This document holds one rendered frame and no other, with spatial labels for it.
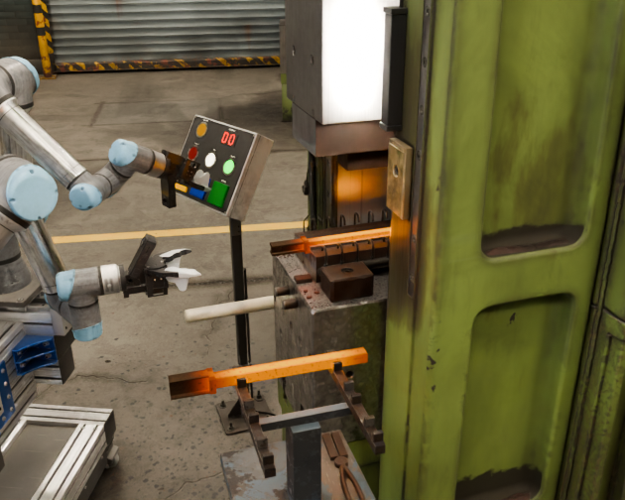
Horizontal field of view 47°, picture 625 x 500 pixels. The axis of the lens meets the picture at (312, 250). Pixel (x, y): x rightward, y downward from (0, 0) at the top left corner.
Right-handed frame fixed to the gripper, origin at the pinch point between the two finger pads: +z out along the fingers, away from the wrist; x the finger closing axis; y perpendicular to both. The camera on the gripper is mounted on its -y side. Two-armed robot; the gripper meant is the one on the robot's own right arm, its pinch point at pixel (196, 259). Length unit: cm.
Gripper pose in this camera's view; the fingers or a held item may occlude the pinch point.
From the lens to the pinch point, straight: 190.7
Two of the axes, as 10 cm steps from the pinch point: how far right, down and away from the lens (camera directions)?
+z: 9.5, -1.4, 2.8
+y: 0.0, 9.1, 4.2
